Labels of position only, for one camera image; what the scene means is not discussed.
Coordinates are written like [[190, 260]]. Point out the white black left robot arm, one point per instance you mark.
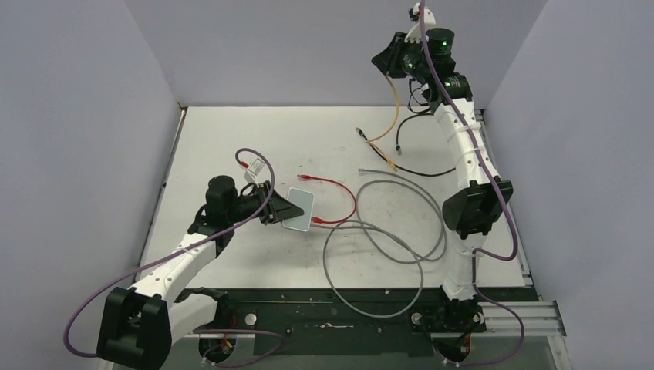
[[141, 323]]

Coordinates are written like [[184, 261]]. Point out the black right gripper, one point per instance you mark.
[[388, 59]]

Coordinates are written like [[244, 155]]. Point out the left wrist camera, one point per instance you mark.
[[253, 169]]

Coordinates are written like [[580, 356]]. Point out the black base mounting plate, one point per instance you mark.
[[355, 322]]

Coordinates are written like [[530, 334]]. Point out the white network switch box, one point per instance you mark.
[[303, 202]]

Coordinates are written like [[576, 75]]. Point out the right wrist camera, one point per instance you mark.
[[423, 20]]

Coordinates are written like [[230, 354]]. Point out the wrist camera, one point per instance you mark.
[[423, 20], [253, 169]]

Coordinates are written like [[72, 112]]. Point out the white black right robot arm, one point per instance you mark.
[[477, 203]]

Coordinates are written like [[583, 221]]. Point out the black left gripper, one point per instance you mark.
[[278, 209]]

